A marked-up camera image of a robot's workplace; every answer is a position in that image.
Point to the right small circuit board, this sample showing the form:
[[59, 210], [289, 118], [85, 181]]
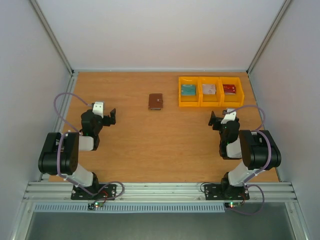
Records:
[[232, 205]]

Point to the right yellow bin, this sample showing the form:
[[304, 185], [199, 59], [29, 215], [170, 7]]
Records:
[[233, 101]]

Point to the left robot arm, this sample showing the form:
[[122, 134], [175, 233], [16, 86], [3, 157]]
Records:
[[60, 155]]

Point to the red card stack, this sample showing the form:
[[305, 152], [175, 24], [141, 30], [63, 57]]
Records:
[[229, 89]]

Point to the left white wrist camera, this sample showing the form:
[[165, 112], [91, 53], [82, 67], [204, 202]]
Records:
[[98, 108]]

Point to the small circuit board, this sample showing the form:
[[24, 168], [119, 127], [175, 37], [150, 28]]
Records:
[[96, 205], [232, 205]]

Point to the grey slotted cable duct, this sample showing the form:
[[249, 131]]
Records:
[[130, 208]]

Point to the aluminium front rail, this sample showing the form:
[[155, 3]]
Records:
[[274, 192]]

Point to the right aluminium frame post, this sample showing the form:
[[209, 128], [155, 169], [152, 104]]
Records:
[[272, 29]]

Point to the left yellow bin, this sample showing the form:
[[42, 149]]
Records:
[[189, 101]]

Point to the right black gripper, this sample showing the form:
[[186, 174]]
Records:
[[217, 122]]

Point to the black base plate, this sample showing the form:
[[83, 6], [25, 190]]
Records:
[[217, 192], [107, 191]]

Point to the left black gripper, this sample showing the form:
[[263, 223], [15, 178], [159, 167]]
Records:
[[108, 122]]

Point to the white card stack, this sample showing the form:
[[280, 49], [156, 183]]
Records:
[[209, 89]]

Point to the yellow bin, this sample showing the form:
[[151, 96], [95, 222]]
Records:
[[189, 101], [211, 100], [233, 101]]

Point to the left small circuit board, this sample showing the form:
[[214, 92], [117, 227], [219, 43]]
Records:
[[96, 205]]

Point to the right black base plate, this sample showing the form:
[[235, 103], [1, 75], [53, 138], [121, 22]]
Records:
[[217, 192]]

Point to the left aluminium frame post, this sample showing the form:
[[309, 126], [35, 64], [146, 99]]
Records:
[[51, 35]]

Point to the middle yellow bin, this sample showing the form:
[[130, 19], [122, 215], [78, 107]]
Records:
[[211, 100]]

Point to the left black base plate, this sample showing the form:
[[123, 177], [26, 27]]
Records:
[[107, 191]]

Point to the aluminium frame post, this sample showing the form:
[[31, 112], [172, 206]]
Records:
[[272, 29], [51, 35]]

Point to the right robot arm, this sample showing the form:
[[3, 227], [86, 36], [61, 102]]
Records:
[[256, 150]]

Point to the teal card stack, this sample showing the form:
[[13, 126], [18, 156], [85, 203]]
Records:
[[188, 89]]

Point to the brown leather card holder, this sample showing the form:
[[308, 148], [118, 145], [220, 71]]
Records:
[[155, 101]]

